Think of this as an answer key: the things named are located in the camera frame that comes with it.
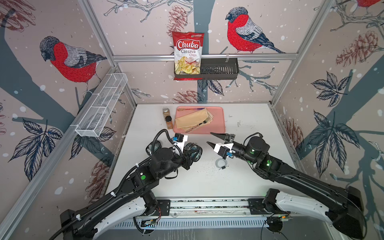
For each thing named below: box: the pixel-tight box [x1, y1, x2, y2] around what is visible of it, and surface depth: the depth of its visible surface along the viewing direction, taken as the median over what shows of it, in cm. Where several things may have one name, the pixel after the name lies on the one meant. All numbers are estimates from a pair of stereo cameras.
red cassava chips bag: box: [172, 31, 205, 81], surface depth 87 cm
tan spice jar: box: [162, 108, 170, 119], surface depth 106 cm
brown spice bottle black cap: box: [165, 115, 173, 130], surface depth 103 cm
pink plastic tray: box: [174, 106, 226, 135], surface depth 113 cm
